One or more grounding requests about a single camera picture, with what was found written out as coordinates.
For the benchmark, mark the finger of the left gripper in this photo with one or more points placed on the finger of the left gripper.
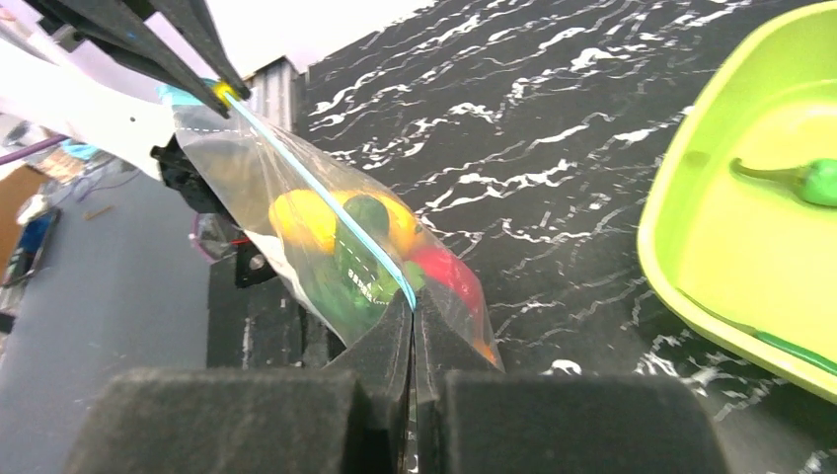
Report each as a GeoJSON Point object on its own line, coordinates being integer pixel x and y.
{"type": "Point", "coordinates": [115, 27]}
{"type": "Point", "coordinates": [193, 22]}

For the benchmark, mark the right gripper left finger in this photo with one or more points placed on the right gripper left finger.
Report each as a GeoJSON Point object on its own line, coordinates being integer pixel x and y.
{"type": "Point", "coordinates": [348, 417]}

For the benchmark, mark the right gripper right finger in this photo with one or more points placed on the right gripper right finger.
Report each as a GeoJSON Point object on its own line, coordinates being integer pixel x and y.
{"type": "Point", "coordinates": [474, 418]}

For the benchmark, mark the clear zip top bag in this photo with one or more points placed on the clear zip top bag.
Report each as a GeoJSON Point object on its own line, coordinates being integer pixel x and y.
{"type": "Point", "coordinates": [248, 163]}

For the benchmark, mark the red apple toy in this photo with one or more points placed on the red apple toy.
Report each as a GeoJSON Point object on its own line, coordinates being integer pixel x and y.
{"type": "Point", "coordinates": [443, 266]}

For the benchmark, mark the yellow corn toy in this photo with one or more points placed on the yellow corn toy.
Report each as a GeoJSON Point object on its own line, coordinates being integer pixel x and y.
{"type": "Point", "coordinates": [304, 220]}

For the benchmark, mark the green chili pepper toy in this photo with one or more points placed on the green chili pepper toy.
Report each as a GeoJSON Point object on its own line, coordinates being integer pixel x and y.
{"type": "Point", "coordinates": [351, 288]}

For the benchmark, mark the dark mangosteen toy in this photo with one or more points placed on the dark mangosteen toy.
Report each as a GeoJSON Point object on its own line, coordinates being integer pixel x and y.
{"type": "Point", "coordinates": [369, 213]}

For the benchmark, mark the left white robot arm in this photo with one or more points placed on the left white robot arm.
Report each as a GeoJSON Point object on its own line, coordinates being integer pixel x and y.
{"type": "Point", "coordinates": [41, 82]}

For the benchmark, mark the green plastic basket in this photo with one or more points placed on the green plastic basket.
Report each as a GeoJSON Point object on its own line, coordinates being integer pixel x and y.
{"type": "Point", "coordinates": [744, 262]}

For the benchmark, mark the green cucumber toy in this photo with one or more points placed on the green cucumber toy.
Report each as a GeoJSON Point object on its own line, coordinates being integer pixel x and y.
{"type": "Point", "coordinates": [813, 182]}

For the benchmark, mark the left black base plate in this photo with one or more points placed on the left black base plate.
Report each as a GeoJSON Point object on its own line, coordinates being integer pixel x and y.
{"type": "Point", "coordinates": [251, 266]}

